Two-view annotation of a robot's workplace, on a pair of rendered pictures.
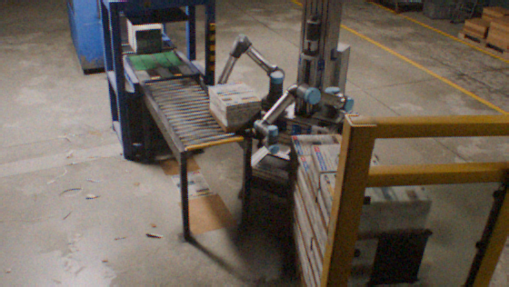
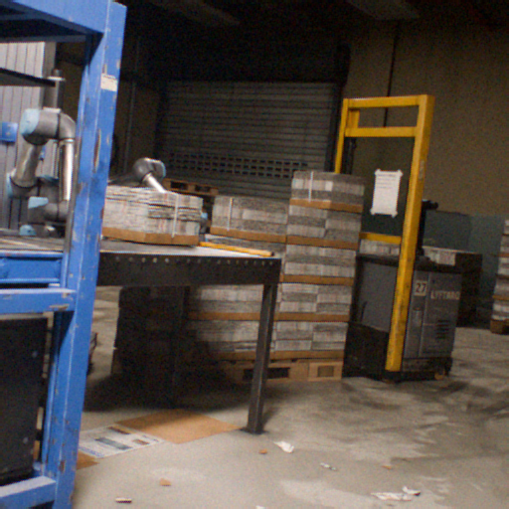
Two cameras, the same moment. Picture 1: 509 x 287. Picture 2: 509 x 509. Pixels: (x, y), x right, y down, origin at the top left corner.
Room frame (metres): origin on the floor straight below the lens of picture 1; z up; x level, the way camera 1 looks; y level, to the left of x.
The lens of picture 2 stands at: (4.93, 3.61, 0.99)
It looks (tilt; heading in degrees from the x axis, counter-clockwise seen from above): 3 degrees down; 239
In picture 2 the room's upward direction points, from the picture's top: 7 degrees clockwise
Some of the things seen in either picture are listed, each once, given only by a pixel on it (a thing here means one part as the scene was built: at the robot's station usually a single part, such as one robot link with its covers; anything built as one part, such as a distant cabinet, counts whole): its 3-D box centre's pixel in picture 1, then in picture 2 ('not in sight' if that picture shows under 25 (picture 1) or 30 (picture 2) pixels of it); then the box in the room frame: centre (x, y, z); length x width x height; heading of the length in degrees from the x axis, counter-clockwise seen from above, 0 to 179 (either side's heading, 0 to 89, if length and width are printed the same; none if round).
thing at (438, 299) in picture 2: not in sight; (397, 314); (1.15, -0.71, 0.40); 0.69 x 0.55 x 0.80; 98
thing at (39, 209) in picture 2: not in sight; (41, 211); (4.01, 0.33, 0.89); 0.11 x 0.08 x 0.11; 174
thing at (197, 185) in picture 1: (191, 184); (107, 440); (3.72, 0.58, 0.00); 0.37 x 0.28 x 0.01; 25
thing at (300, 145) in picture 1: (327, 228); (221, 307); (2.67, -0.51, 0.42); 1.17 x 0.39 x 0.83; 8
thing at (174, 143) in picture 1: (159, 118); (183, 269); (3.57, 0.80, 0.74); 1.34 x 0.05 x 0.12; 25
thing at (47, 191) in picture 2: (276, 81); (50, 189); (3.86, -0.13, 0.98); 0.13 x 0.12 x 0.14; 174
